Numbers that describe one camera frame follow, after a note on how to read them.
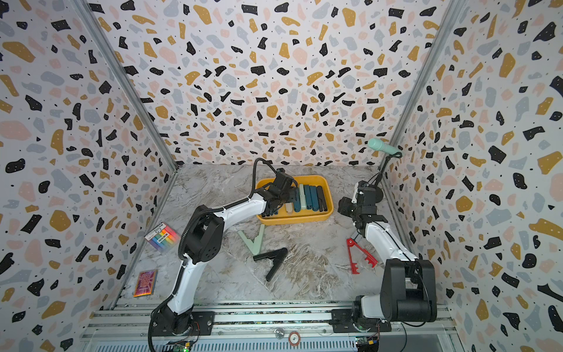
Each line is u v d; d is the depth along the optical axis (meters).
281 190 0.78
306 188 1.09
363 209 0.69
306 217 0.97
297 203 1.04
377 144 0.81
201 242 0.55
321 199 1.06
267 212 0.73
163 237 0.92
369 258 0.88
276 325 0.74
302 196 1.06
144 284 0.80
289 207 1.01
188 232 0.59
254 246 0.90
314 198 1.07
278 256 0.88
